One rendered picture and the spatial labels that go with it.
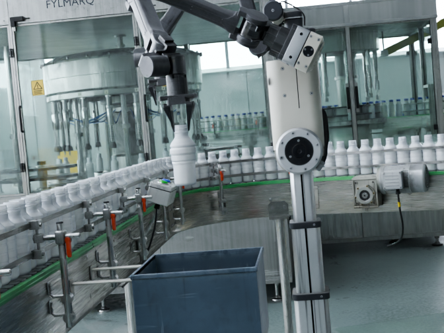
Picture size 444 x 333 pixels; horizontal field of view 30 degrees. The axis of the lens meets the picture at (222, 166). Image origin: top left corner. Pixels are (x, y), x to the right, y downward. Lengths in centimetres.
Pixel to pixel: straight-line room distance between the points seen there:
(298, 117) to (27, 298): 129
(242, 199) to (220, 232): 181
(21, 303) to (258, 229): 414
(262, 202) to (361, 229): 374
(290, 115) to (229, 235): 314
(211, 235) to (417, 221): 254
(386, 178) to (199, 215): 89
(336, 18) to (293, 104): 496
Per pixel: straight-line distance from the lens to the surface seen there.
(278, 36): 266
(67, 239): 193
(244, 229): 586
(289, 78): 280
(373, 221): 778
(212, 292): 204
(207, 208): 399
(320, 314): 293
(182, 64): 225
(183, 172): 224
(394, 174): 378
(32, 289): 189
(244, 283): 203
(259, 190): 410
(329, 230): 777
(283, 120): 281
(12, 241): 187
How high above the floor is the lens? 130
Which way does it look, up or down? 3 degrees down
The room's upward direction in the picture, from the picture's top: 5 degrees counter-clockwise
